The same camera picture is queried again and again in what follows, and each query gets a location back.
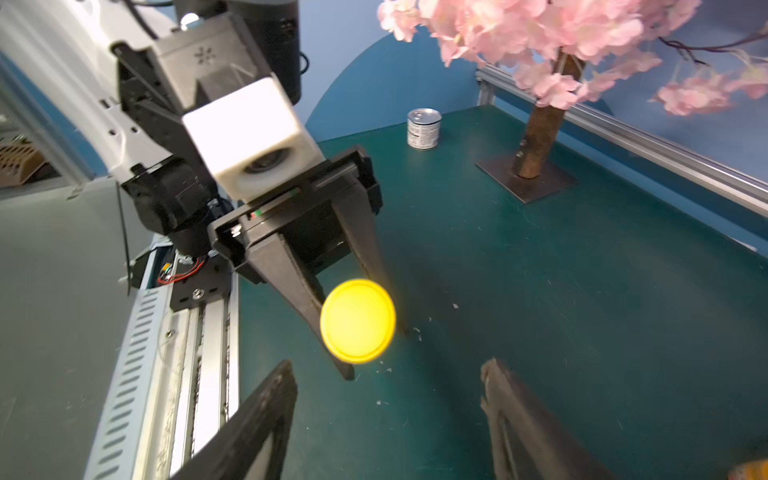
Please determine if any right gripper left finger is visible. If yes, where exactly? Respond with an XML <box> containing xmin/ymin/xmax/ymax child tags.
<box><xmin>173</xmin><ymin>360</ymin><xmax>298</xmax><ymax>479</ymax></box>

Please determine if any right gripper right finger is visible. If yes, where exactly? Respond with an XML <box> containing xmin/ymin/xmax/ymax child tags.
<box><xmin>481</xmin><ymin>358</ymin><xmax>615</xmax><ymax>479</ymax></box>

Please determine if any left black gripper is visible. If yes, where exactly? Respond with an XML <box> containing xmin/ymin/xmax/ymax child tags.
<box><xmin>208</xmin><ymin>145</ymin><xmax>408</xmax><ymax>381</ymax></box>

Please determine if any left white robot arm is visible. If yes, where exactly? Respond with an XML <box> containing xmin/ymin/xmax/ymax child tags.
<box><xmin>1</xmin><ymin>1</ymin><xmax>391</xmax><ymax>341</ymax></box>

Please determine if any pink cherry blossom tree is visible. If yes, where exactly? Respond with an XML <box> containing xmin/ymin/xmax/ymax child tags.
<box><xmin>376</xmin><ymin>1</ymin><xmax>767</xmax><ymax>176</ymax></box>

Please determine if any aluminium front rail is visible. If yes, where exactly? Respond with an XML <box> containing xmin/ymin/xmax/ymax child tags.
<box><xmin>84</xmin><ymin>236</ymin><xmax>240</xmax><ymax>479</ymax></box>

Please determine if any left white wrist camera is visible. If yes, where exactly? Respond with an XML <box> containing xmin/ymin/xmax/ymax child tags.
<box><xmin>182</xmin><ymin>76</ymin><xmax>325</xmax><ymax>202</ymax></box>

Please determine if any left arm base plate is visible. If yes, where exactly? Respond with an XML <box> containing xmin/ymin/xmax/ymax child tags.
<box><xmin>128</xmin><ymin>242</ymin><xmax>235</xmax><ymax>312</ymax></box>

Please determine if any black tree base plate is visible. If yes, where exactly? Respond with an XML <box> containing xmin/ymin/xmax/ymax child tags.
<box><xmin>475</xmin><ymin>152</ymin><xmax>580</xmax><ymax>206</ymax></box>

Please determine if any aluminium frame back bar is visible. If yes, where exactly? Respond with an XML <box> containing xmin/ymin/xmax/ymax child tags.
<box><xmin>475</xmin><ymin>62</ymin><xmax>768</xmax><ymax>218</ymax></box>

